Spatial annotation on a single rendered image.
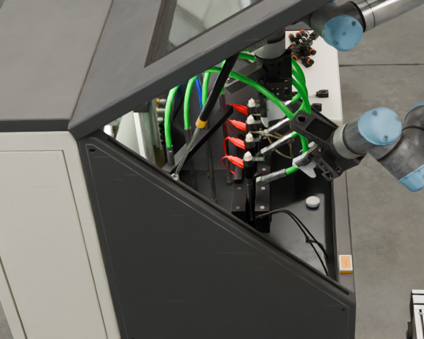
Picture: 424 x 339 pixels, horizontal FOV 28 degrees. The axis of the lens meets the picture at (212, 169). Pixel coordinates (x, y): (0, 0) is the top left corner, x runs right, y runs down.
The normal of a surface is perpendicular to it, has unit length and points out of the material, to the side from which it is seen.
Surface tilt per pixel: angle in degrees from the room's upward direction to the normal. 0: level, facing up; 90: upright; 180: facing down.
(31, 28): 0
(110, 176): 90
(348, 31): 91
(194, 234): 90
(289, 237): 0
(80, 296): 90
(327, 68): 0
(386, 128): 45
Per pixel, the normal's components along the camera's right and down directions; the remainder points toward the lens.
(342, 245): -0.07, -0.78
